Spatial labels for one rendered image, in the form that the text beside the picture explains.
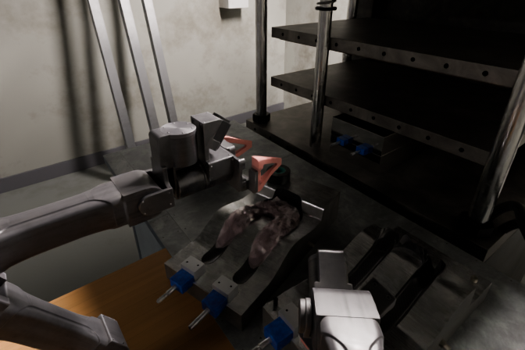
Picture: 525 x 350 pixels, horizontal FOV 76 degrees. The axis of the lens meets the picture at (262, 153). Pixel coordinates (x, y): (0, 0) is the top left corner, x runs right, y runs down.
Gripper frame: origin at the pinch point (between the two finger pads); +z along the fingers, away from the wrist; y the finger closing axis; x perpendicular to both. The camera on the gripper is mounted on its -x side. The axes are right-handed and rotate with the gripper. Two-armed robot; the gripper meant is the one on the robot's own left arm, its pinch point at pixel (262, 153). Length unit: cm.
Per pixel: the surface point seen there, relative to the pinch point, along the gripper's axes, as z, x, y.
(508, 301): 47, 39, -41
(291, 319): -5.4, 28.1, -17.1
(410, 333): 13.0, 31.0, -32.2
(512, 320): 41, 39, -43
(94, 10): 25, -11, 218
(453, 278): 28.2, 25.8, -32.2
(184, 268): -14.5, 32.5, 11.8
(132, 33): 44, 3, 205
